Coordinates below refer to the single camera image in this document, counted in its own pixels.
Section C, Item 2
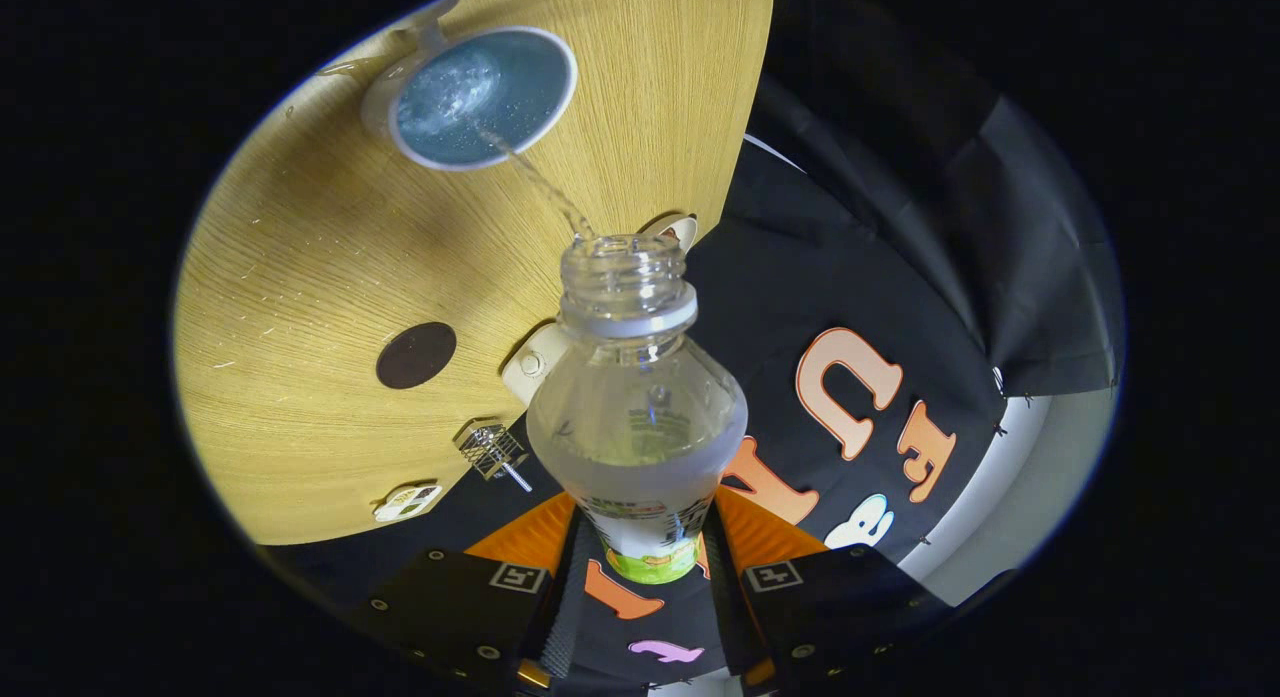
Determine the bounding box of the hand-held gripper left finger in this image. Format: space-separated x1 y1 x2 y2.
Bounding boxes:
343 490 593 690

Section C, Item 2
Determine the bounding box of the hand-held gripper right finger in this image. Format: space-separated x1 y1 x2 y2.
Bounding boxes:
698 483 953 692

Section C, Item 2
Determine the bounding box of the clear plastic juice bottle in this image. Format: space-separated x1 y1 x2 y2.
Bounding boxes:
526 234 749 586

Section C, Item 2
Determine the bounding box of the dark round coaster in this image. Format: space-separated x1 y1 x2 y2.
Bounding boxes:
376 322 458 390

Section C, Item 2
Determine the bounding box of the white cup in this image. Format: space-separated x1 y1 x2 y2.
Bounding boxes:
360 0 580 173

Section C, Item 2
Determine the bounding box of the white divided dish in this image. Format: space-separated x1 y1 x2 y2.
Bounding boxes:
373 483 443 523

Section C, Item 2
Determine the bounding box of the white toaster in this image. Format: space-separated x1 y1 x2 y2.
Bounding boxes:
500 322 571 408

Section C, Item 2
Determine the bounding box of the wooden table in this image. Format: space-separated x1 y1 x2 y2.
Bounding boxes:
172 0 776 546

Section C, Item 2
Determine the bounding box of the black backdrop cloth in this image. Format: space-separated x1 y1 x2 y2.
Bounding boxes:
255 0 1121 697

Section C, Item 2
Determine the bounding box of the white oval plate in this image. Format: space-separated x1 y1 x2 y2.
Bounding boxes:
640 212 699 253

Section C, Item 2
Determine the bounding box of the metal wire cutlery holder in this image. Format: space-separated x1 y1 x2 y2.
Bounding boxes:
454 419 529 481

